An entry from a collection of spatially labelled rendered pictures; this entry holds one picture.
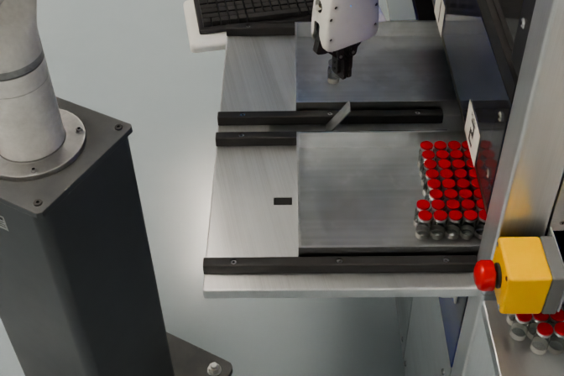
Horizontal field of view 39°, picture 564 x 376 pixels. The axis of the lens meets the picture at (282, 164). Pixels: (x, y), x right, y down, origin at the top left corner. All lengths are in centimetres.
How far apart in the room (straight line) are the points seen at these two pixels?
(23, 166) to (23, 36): 24
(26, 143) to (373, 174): 59
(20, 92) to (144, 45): 192
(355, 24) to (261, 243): 36
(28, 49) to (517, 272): 80
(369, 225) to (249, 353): 98
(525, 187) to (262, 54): 73
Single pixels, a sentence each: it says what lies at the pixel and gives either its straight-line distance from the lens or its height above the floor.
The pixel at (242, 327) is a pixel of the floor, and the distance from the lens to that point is 221.
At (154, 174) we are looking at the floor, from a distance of 265.
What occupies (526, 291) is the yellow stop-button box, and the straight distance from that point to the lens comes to 104.
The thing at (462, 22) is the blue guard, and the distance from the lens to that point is 130.
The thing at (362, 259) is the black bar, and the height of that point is 90.
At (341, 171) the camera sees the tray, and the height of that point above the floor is 88.
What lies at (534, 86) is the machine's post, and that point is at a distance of 93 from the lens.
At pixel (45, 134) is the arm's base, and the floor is 92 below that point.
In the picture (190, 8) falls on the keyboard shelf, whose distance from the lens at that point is 190.
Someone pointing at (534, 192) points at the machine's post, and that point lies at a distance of 104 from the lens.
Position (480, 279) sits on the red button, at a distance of 104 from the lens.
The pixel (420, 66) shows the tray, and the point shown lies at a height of 88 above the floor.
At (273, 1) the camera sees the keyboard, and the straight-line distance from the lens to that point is 186.
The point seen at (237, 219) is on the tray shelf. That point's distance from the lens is 126.
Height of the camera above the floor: 180
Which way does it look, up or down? 43 degrees down
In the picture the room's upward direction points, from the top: 1 degrees counter-clockwise
